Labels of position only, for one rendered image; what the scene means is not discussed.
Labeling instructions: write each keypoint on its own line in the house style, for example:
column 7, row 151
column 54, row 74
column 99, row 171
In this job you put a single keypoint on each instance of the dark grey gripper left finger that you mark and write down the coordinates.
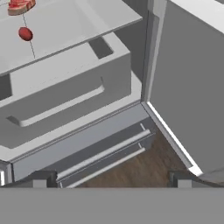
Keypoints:
column 40, row 178

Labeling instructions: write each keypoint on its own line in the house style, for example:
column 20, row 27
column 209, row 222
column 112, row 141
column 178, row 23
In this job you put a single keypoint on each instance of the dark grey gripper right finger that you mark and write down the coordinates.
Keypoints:
column 183, row 179

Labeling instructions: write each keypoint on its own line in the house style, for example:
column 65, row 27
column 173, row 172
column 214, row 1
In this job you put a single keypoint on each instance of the grey fridge freezer drawer front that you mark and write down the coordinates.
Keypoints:
column 87, row 151

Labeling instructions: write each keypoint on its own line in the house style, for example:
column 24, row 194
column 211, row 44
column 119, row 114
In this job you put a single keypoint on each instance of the grey fridge crisper drawer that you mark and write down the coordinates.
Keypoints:
column 67, row 96

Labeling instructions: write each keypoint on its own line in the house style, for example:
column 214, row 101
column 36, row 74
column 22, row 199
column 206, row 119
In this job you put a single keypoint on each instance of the grey open fridge door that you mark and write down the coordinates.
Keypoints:
column 186, row 84

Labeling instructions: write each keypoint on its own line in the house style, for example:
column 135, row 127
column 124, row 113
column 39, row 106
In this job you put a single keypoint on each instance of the grey fridge body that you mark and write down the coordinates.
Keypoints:
column 84, row 87

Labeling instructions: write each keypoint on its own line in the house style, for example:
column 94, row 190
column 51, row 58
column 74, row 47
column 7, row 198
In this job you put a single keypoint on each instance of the red strawberry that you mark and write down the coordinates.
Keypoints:
column 25, row 33

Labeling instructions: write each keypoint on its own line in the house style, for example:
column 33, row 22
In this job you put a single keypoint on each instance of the grey glass fridge shelf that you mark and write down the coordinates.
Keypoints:
column 58, row 29

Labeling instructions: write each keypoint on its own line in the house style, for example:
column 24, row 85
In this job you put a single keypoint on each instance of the raw red meat steak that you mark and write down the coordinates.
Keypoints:
column 20, row 5

